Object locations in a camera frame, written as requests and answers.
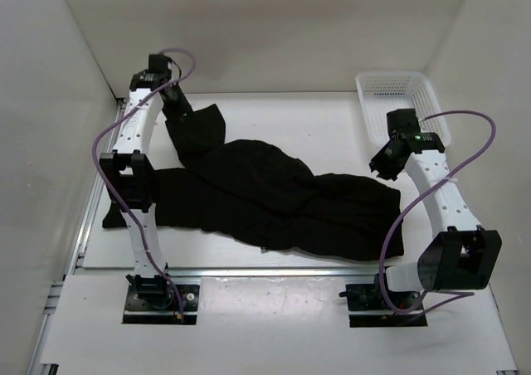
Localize black trousers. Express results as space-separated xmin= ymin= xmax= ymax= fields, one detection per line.
xmin=101 ymin=104 xmax=406 ymax=262

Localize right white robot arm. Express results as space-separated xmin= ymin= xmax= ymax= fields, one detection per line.
xmin=369 ymin=108 xmax=502 ymax=309

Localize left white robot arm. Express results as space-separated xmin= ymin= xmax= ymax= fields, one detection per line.
xmin=93 ymin=49 xmax=189 ymax=310

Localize white plastic basket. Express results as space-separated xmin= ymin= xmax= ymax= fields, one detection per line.
xmin=355 ymin=71 xmax=451 ymax=153

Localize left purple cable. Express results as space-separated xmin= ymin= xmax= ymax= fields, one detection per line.
xmin=91 ymin=47 xmax=197 ymax=314

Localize purple cable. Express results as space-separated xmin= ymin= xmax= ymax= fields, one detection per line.
xmin=91 ymin=47 xmax=197 ymax=314
xmin=378 ymin=110 xmax=499 ymax=316

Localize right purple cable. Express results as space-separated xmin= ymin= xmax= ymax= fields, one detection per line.
xmin=378 ymin=110 xmax=499 ymax=316

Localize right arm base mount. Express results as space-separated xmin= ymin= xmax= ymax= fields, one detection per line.
xmin=339 ymin=275 xmax=427 ymax=329

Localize aluminium front rail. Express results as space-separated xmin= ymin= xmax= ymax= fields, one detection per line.
xmin=56 ymin=265 xmax=378 ymax=280

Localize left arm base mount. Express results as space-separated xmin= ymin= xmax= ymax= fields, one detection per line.
xmin=122 ymin=275 xmax=200 ymax=325

